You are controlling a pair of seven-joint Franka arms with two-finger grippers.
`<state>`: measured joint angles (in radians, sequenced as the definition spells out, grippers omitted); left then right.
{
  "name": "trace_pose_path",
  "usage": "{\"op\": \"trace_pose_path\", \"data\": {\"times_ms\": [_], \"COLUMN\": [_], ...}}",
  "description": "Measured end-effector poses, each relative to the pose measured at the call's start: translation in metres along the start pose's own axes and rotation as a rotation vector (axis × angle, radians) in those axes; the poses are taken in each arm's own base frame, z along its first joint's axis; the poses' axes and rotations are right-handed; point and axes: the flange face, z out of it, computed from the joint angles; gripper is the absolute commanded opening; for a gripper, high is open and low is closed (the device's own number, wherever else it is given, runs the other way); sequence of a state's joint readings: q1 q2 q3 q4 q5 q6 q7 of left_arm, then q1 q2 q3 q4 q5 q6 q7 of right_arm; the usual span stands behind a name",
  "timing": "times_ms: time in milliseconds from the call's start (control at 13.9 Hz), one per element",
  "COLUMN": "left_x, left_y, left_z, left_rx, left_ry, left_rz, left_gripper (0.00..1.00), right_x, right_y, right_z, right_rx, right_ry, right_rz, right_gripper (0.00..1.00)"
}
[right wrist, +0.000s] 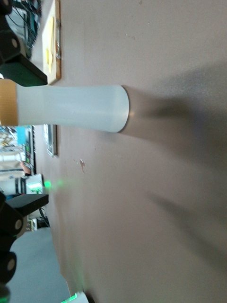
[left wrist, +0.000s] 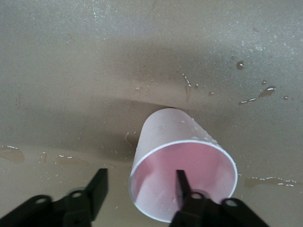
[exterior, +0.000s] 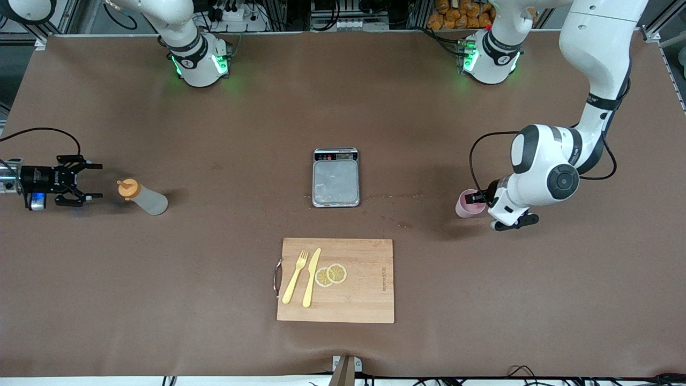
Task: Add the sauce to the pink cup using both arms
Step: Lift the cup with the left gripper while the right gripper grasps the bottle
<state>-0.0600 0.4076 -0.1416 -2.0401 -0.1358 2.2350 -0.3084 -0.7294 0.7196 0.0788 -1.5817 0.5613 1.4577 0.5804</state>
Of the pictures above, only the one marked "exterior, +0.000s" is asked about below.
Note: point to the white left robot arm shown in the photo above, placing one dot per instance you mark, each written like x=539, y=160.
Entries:
x=600, y=43

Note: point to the translucent sauce bottle orange cap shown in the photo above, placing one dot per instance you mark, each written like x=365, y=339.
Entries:
x=150, y=201

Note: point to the yellow plastic knife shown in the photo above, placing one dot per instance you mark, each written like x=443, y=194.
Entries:
x=308, y=289

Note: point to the white power strip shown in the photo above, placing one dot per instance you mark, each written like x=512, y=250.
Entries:
x=238, y=15
x=362, y=25

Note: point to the orange snack bags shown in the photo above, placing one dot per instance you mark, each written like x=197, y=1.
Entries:
x=461, y=19

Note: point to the metal table edge bracket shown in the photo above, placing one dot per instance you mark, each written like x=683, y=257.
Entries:
x=345, y=370

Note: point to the yellow plastic fork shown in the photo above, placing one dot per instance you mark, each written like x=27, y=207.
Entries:
x=293, y=281

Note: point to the brown table mat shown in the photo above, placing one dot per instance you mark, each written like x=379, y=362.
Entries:
x=161, y=295

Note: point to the silver digital kitchen scale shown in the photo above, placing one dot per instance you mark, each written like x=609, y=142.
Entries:
x=336, y=182

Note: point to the wooden cutting board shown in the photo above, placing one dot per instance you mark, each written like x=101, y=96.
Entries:
x=364, y=300

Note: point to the lemon slice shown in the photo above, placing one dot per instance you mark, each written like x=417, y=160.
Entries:
x=337, y=273

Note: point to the pink cup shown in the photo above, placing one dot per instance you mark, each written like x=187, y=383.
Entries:
x=463, y=210

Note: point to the aluminium frame post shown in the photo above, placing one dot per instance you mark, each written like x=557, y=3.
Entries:
x=651, y=33

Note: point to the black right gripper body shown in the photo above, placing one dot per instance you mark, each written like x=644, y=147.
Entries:
x=42, y=176

